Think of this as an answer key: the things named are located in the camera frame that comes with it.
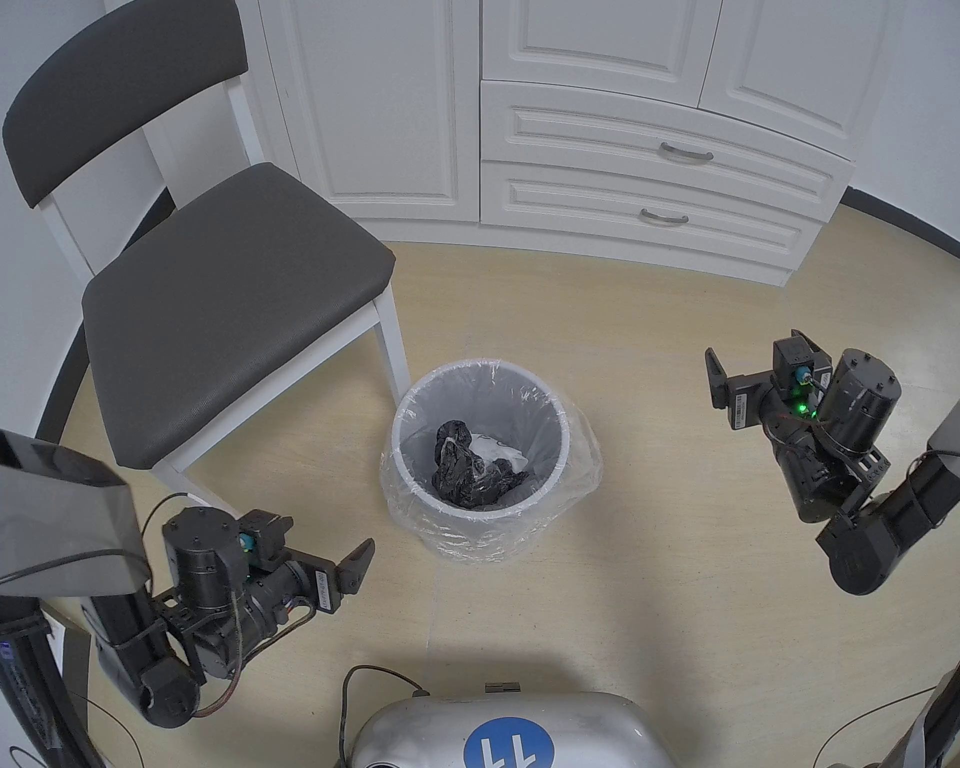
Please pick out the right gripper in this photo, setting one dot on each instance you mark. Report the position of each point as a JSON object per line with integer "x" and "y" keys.
{"x": 750, "y": 397}

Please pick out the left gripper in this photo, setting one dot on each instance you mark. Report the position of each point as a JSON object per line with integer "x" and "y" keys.
{"x": 289, "y": 596}

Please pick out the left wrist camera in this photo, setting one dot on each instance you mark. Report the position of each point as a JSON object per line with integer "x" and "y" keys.
{"x": 266, "y": 536}

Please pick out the grey white chair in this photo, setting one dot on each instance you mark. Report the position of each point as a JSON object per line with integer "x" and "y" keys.
{"x": 225, "y": 300}

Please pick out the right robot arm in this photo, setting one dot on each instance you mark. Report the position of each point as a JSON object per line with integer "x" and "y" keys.
{"x": 859, "y": 397}

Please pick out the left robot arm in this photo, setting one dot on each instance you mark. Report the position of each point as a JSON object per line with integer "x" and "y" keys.
{"x": 67, "y": 525}

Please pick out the black plastic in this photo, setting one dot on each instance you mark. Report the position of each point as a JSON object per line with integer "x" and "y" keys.
{"x": 457, "y": 480}

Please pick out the white wardrobe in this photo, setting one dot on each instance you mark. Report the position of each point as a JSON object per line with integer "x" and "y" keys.
{"x": 600, "y": 135}

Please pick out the white trash bin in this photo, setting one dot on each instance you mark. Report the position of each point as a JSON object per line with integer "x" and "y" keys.
{"x": 450, "y": 367}

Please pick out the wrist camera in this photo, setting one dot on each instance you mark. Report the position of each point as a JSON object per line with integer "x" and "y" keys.
{"x": 266, "y": 536}
{"x": 799, "y": 360}

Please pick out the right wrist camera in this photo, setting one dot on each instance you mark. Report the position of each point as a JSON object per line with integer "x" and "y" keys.
{"x": 799, "y": 360}

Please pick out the clear plastic bag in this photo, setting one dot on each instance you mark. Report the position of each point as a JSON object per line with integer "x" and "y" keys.
{"x": 585, "y": 465}

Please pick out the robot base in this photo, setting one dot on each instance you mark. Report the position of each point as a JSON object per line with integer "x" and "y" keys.
{"x": 510, "y": 731}

